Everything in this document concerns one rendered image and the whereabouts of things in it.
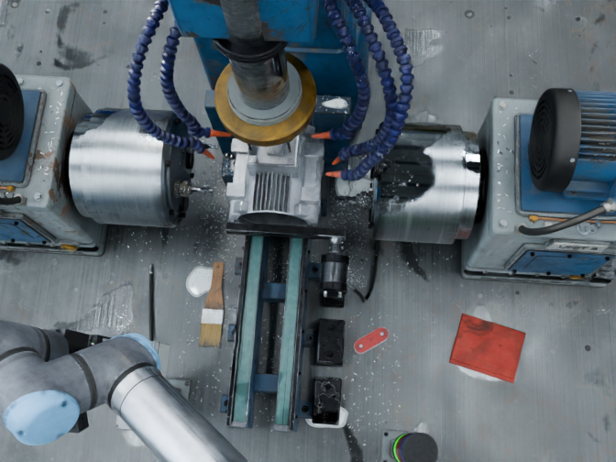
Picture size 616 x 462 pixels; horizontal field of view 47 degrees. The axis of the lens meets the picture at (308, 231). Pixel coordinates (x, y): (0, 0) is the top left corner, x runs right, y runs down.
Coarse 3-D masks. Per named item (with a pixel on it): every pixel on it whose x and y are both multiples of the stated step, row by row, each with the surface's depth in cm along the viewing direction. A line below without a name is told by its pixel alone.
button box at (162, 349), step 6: (156, 342) 137; (156, 348) 137; (162, 348) 139; (168, 348) 141; (162, 354) 139; (168, 354) 140; (162, 360) 139; (162, 366) 139; (162, 372) 139; (120, 420) 135; (120, 426) 135; (126, 426) 134
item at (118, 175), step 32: (96, 128) 142; (128, 128) 142; (160, 128) 141; (96, 160) 140; (128, 160) 139; (160, 160) 139; (192, 160) 160; (96, 192) 142; (128, 192) 141; (160, 192) 140; (128, 224) 150; (160, 224) 148
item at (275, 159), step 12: (300, 144) 144; (252, 156) 140; (264, 156) 144; (276, 156) 143; (288, 156) 143; (300, 156) 146; (252, 168) 142; (264, 168) 141; (276, 168) 141; (288, 168) 140; (300, 168) 146
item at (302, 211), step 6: (312, 126) 149; (306, 132) 147; (312, 132) 148; (234, 204) 145; (240, 204) 143; (246, 204) 144; (300, 204) 143; (234, 210) 144; (240, 210) 143; (246, 210) 144; (294, 210) 143; (300, 210) 142; (306, 210) 143; (300, 216) 144; (306, 216) 144
